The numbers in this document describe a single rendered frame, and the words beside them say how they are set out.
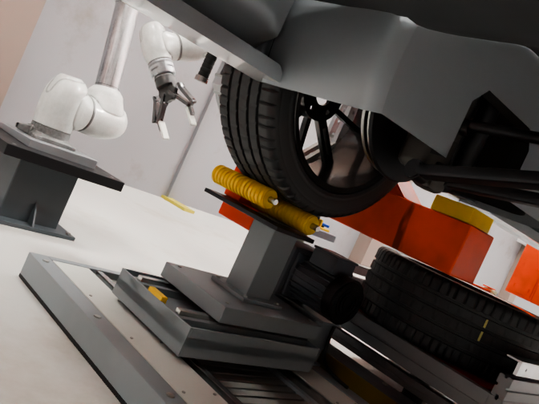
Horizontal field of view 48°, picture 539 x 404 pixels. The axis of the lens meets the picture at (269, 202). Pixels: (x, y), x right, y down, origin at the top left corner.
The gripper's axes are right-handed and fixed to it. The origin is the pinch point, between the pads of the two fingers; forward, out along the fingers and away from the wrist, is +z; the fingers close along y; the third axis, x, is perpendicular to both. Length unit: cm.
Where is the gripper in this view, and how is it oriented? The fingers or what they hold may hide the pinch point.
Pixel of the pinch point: (179, 129)
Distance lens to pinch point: 222.0
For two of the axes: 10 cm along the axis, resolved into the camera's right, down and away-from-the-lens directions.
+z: 2.8, 9.5, -1.4
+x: 5.4, -0.4, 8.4
